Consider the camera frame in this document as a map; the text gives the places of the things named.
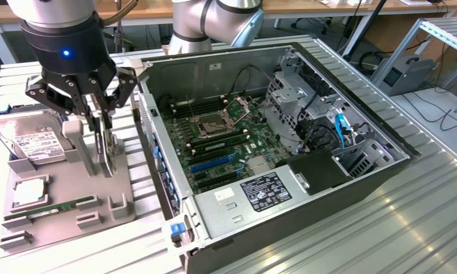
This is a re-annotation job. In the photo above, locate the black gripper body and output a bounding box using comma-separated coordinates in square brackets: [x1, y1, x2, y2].
[20, 16, 118, 78]

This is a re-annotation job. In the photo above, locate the black graphics card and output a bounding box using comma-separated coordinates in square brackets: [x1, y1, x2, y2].
[92, 112, 118, 179]

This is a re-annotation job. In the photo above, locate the silver hard disk drive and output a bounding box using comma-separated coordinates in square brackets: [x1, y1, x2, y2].
[0, 109, 72, 167]

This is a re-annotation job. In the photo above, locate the thin locking lever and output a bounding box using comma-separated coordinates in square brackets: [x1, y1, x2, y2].
[186, 96, 198, 123]

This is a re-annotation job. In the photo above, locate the CPU socket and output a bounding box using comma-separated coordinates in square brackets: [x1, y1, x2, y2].
[192, 113, 234, 140]

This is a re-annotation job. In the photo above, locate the metal socket cover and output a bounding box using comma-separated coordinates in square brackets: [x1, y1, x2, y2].
[220, 95, 253, 127]

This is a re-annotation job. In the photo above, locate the green RAM stick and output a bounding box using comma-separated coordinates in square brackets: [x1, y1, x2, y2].
[190, 133, 252, 152]
[2, 199, 94, 221]

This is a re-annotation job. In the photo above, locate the silver CPU chip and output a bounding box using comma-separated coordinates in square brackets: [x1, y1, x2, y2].
[12, 179, 49, 206]

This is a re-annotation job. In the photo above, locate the blue expansion slot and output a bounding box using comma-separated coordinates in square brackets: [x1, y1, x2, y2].
[189, 156, 234, 174]

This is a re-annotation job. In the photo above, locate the green motherboard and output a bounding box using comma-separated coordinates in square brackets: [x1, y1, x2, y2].
[157, 95, 294, 195]

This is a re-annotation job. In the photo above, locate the silver disk bay cage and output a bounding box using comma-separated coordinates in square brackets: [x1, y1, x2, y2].
[332, 136, 410, 180]
[264, 47, 353, 150]

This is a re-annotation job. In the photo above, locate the silver chipset heatsink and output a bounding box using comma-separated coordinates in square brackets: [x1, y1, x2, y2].
[246, 158, 272, 175]

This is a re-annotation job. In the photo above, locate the grey parts rack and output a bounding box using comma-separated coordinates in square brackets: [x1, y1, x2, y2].
[0, 119, 137, 259]

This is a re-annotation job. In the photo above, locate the grey power supply unit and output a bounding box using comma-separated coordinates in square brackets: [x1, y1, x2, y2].
[190, 164, 317, 240]

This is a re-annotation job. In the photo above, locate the light blue case latch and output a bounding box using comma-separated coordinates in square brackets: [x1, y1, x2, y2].
[168, 223, 186, 239]

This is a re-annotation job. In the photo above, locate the black office chair base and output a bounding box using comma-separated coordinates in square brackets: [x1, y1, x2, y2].
[288, 16, 334, 37]

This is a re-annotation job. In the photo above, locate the black plastic shroud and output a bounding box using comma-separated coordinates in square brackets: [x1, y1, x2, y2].
[274, 149, 356, 197]

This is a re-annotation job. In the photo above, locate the black slanted pole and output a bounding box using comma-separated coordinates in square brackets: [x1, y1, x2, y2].
[342, 0, 388, 62]

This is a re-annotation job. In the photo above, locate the open black PC case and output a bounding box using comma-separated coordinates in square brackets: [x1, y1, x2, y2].
[122, 41, 422, 274]

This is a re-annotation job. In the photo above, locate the black wire in case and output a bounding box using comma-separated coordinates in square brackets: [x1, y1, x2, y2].
[229, 65, 276, 98]

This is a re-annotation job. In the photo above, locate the black wire bundle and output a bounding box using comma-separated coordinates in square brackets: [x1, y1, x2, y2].
[294, 115, 338, 152]

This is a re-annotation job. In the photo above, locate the blue disk wire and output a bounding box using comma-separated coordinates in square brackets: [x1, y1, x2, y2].
[332, 112, 354, 150]

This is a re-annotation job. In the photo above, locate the grey box with handle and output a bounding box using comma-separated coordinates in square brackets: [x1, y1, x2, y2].
[380, 55, 438, 97]

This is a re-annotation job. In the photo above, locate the aluminium frame table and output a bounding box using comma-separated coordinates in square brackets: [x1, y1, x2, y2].
[369, 16, 457, 89]

